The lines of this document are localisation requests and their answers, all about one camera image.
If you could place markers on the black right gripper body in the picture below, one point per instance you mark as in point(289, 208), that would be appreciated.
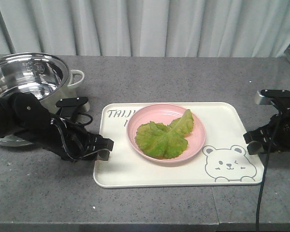
point(277, 134)

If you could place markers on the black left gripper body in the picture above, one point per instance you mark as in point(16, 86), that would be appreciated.
point(70, 140)

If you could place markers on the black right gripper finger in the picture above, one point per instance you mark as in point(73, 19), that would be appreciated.
point(255, 148)
point(256, 135)

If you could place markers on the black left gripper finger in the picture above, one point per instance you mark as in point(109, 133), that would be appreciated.
point(103, 155)
point(101, 143)

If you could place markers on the cream bear serving tray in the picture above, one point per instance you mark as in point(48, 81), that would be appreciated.
point(216, 153)

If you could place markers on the green lettuce leaf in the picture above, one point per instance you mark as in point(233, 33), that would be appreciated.
point(161, 141)

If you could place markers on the pink round plate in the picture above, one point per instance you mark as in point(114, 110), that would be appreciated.
point(165, 113)

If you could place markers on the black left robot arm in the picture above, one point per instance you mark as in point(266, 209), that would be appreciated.
point(23, 115)

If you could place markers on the light green electric pot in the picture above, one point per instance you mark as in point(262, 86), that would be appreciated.
point(45, 76)

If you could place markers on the white pleated curtain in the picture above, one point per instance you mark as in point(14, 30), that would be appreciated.
point(146, 28)

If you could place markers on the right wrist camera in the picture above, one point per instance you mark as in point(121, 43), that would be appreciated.
point(280, 99)

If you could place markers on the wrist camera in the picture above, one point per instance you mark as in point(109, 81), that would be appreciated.
point(280, 99)
point(70, 107)

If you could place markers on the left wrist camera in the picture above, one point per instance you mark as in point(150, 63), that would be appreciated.
point(70, 107)

